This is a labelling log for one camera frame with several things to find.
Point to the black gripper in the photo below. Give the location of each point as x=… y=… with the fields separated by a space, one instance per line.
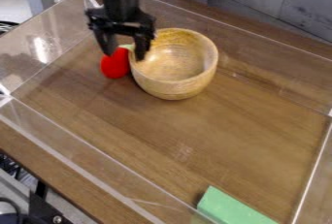
x=138 y=26

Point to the red plush fruit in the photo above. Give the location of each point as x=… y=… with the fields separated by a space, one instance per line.
x=116 y=64

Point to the light wooden bowl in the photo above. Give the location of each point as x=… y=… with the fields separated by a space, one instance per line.
x=180 y=64

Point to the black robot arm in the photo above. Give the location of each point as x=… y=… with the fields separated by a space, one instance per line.
x=121 y=17

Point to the green foam block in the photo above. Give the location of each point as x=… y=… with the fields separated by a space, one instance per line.
x=227 y=210

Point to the clear acrylic enclosure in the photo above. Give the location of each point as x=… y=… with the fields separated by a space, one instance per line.
x=133 y=158

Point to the black table bracket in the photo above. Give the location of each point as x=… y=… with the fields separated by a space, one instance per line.
x=42 y=212

